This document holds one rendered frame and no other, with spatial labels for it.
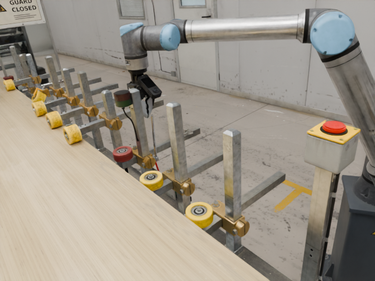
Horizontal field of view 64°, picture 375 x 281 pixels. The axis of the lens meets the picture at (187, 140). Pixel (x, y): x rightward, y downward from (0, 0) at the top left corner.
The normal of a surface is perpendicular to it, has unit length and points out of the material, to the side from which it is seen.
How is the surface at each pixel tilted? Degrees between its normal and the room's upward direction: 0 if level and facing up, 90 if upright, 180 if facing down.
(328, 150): 90
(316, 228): 90
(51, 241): 0
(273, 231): 0
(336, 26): 83
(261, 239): 0
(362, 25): 90
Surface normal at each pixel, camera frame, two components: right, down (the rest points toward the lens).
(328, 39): -0.37, 0.35
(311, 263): -0.76, 0.36
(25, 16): 0.64, 0.30
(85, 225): -0.08, -0.88
